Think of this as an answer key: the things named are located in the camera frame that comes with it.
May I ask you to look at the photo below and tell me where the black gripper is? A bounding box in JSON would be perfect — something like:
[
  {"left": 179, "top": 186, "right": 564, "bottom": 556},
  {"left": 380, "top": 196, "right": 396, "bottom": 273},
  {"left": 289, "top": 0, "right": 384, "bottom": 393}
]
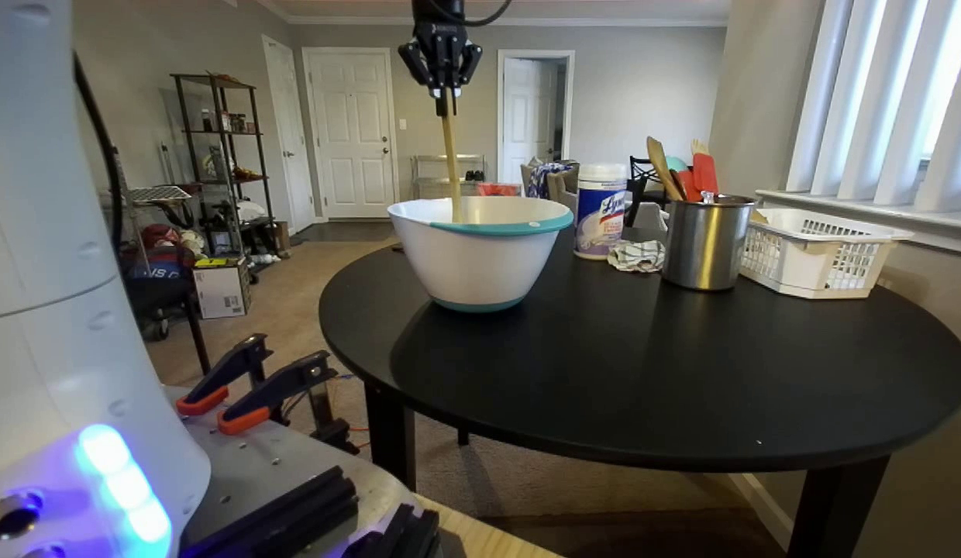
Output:
[{"left": 396, "top": 0, "right": 483, "bottom": 113}]

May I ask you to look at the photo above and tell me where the wooden spoon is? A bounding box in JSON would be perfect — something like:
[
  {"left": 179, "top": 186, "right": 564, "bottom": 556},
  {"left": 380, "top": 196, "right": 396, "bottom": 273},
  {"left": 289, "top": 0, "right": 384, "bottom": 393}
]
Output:
[{"left": 442, "top": 107, "right": 461, "bottom": 223}]

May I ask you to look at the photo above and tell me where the white mixing bowl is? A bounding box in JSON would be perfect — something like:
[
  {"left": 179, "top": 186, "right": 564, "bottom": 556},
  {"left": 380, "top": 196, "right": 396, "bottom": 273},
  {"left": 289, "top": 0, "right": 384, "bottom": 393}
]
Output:
[{"left": 387, "top": 196, "right": 573, "bottom": 313}]

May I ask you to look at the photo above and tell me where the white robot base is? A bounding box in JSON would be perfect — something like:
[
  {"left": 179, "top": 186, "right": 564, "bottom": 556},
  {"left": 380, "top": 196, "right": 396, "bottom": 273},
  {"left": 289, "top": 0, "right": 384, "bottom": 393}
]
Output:
[{"left": 0, "top": 0, "right": 212, "bottom": 558}]

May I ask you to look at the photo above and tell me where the white interior door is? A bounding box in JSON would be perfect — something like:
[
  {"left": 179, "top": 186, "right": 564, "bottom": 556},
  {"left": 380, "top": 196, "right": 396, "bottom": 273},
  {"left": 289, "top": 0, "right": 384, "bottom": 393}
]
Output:
[{"left": 496, "top": 51, "right": 573, "bottom": 184}]

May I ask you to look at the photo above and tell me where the white front door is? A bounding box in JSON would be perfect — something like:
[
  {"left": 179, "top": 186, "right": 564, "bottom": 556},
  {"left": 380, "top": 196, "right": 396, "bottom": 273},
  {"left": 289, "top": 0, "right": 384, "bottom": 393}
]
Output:
[{"left": 305, "top": 47, "right": 396, "bottom": 217}]

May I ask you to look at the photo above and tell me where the glass shoe shelf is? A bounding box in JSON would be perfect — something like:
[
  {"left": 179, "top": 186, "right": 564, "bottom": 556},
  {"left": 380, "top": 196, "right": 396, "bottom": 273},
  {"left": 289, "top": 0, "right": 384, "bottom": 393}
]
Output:
[{"left": 412, "top": 156, "right": 487, "bottom": 198}]

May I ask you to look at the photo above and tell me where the disinfecting wipes canister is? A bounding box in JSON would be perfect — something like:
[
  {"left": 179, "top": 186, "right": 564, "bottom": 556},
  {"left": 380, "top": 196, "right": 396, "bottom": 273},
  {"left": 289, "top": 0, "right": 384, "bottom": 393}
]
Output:
[{"left": 578, "top": 164, "right": 632, "bottom": 259}]

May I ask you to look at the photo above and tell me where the black metal shelving unit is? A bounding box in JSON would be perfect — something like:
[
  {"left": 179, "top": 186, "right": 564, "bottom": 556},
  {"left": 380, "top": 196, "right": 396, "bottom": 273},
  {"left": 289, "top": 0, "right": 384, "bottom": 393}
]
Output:
[{"left": 175, "top": 70, "right": 279, "bottom": 259}]

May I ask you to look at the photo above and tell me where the wooden spatula in holder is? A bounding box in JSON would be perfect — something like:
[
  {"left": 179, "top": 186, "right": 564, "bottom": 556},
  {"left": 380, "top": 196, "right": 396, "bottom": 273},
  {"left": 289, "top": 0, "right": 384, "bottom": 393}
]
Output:
[{"left": 646, "top": 136, "right": 683, "bottom": 202}]

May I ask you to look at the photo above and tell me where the red spatula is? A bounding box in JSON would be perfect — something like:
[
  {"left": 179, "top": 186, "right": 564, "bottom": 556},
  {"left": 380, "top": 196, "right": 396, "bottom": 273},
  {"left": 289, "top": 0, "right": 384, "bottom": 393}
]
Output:
[{"left": 680, "top": 152, "right": 720, "bottom": 202}]

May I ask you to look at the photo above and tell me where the steel utensil holder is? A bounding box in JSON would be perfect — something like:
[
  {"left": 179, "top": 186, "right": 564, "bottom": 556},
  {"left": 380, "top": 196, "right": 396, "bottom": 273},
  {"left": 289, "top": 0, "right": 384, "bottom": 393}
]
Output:
[{"left": 664, "top": 196, "right": 753, "bottom": 290}]

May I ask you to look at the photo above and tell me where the cardboard box on floor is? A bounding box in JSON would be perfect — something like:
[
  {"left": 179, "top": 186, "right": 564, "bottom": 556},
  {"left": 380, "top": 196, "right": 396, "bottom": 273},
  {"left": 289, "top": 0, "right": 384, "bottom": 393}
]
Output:
[{"left": 194, "top": 262, "right": 249, "bottom": 318}]

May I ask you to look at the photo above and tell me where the round black table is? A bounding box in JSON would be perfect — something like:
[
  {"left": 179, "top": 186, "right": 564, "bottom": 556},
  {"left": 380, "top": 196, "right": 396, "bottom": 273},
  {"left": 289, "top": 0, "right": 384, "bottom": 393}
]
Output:
[{"left": 319, "top": 249, "right": 961, "bottom": 558}]

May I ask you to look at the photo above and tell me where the orange black clamp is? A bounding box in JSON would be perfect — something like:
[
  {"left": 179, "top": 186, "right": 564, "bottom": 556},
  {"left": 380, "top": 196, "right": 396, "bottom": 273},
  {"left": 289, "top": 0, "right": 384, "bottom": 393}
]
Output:
[
  {"left": 218, "top": 349, "right": 346, "bottom": 441},
  {"left": 176, "top": 331, "right": 271, "bottom": 416}
]

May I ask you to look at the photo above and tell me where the white plastic basket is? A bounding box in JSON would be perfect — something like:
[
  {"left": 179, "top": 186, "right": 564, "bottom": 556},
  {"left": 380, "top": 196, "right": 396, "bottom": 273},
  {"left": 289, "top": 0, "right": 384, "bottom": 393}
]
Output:
[{"left": 742, "top": 207, "right": 908, "bottom": 300}]

